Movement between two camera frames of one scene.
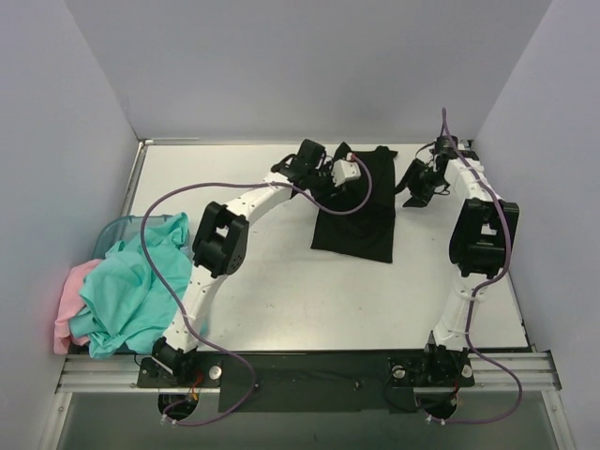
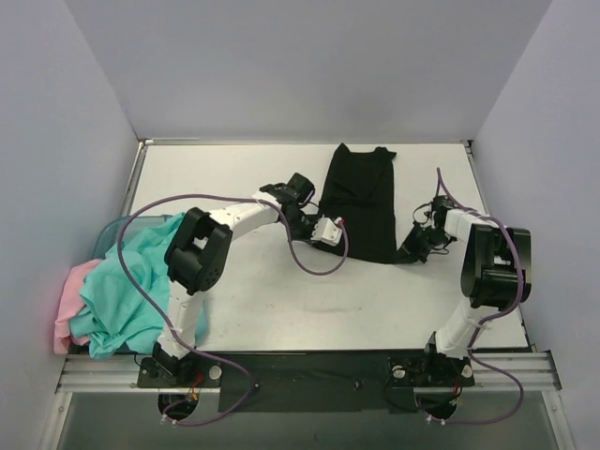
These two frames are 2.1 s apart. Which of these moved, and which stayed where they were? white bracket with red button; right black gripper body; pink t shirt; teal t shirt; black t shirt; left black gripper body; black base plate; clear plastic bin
Moved: left black gripper body; right black gripper body; white bracket with red button
Stayed: pink t shirt; teal t shirt; clear plastic bin; black base plate; black t shirt
